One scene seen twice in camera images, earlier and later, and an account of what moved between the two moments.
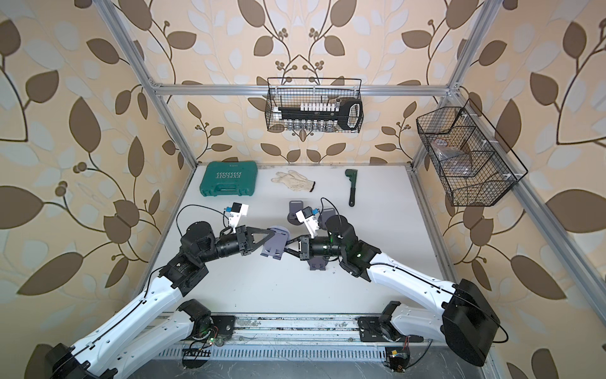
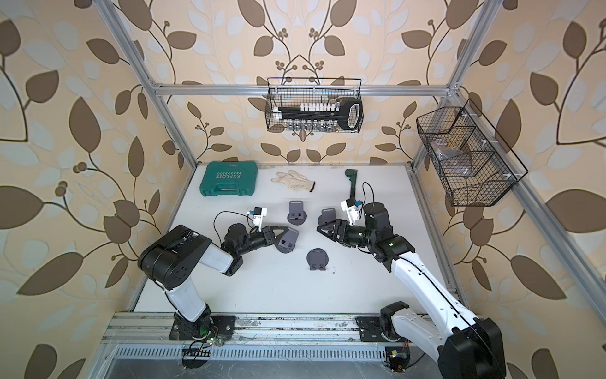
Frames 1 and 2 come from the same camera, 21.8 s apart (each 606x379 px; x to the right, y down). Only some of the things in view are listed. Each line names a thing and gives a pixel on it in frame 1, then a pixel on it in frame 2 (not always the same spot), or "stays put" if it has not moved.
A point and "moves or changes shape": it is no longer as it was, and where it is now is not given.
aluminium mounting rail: (295, 330) stays put
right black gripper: (304, 249) to (340, 224)
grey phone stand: (326, 214) stays put
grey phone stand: (275, 245) moves or changes shape
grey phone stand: (294, 206) stays put
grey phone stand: (317, 263) stays put
